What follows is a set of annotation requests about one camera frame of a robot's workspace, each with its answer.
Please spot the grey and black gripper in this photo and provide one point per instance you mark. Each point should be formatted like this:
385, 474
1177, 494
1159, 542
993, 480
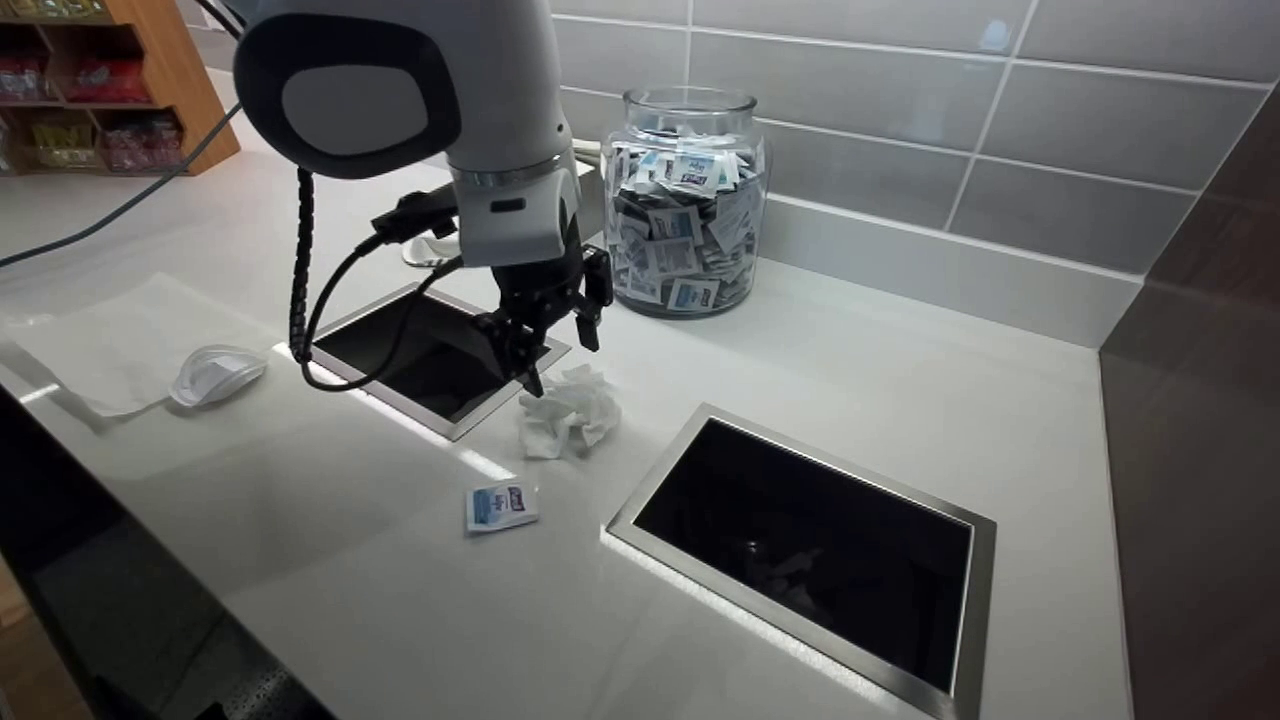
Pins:
541, 292

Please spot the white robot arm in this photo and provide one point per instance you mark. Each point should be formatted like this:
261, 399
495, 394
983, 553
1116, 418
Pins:
362, 89

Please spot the right countertop bin opening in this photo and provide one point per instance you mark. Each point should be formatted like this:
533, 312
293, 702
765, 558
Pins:
860, 569

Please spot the glass jar of sachets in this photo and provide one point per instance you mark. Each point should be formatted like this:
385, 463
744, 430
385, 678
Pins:
686, 200

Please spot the blue white sachet packet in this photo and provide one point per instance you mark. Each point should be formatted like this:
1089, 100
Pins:
501, 504

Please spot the wooden shelf with goods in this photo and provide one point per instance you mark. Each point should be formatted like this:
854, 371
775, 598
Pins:
104, 86

